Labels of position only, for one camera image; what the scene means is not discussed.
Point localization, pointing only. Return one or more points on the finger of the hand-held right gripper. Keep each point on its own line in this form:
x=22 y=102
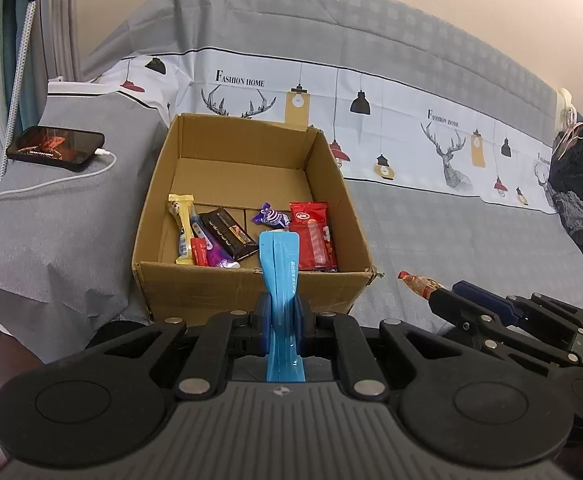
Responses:
x=481 y=300
x=446 y=305

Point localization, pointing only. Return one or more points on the light blue snack packet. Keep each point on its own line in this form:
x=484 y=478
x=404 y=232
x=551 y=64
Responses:
x=281 y=260

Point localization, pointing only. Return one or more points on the small red white packet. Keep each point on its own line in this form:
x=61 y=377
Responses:
x=201 y=252

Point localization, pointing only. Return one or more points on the purple candy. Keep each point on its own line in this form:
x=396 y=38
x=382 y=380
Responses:
x=271 y=217

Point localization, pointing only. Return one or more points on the white board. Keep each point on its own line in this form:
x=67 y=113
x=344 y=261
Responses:
x=78 y=87

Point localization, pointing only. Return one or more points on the red orange snack packet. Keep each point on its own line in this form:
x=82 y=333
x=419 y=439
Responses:
x=419 y=284

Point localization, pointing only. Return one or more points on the grey knitted garment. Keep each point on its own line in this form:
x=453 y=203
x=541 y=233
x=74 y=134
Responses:
x=576 y=217

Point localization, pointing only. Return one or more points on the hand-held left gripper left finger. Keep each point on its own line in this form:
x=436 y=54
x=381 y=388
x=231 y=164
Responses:
x=261 y=325

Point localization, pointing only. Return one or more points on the black chocolate bar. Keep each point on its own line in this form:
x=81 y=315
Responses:
x=229 y=232

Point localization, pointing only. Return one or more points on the black smartphone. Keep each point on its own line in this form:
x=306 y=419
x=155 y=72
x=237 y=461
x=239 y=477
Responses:
x=56 y=145

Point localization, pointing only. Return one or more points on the plain grey armrest cover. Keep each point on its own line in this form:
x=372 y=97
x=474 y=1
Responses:
x=61 y=240

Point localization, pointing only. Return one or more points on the white clothes hanger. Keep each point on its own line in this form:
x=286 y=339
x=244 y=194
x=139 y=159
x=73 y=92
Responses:
x=567 y=110

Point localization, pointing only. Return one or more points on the yellow snack bar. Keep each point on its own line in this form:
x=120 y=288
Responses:
x=181 y=220

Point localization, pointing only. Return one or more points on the printed grey sofa cover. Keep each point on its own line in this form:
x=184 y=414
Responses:
x=321 y=25

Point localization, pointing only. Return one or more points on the grey curtain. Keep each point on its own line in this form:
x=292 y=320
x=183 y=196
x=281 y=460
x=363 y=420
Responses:
x=58 y=10

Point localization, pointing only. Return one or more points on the dark green curtain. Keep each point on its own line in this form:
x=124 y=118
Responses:
x=13 y=10

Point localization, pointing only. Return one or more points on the dark blue snack bar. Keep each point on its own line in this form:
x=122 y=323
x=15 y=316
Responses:
x=216 y=256

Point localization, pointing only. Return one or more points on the brown cardboard box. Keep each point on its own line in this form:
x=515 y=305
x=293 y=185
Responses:
x=241 y=175

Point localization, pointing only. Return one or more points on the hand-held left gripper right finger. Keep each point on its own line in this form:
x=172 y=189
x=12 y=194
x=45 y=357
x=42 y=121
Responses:
x=302 y=325

